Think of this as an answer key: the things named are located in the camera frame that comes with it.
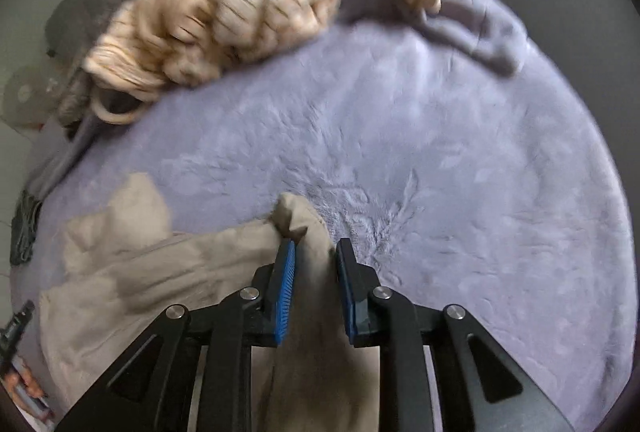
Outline folded dark green jeans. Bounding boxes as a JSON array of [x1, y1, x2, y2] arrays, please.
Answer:
[[10, 189, 43, 265]]

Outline cream striped robe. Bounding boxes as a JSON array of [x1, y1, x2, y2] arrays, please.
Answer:
[[82, 0, 463, 125]]

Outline person's left hand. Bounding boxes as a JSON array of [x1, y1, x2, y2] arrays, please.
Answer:
[[4, 368, 47, 400]]

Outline beige puffer jacket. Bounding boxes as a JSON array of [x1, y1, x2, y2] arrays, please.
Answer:
[[39, 172, 388, 432]]

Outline olive brown garment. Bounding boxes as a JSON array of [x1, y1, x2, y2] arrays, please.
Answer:
[[55, 72, 103, 137]]

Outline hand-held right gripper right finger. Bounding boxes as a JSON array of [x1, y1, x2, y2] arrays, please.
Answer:
[[336, 238, 576, 432]]

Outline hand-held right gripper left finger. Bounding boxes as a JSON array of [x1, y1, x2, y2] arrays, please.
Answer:
[[52, 239, 297, 432]]

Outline white standing fan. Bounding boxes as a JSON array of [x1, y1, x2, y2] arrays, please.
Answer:
[[4, 64, 56, 130]]

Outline lavender fleece blanket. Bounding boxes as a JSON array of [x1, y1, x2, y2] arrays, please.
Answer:
[[10, 0, 628, 432]]

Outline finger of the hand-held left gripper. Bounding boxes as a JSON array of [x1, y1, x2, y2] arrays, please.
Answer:
[[0, 301, 35, 363]]

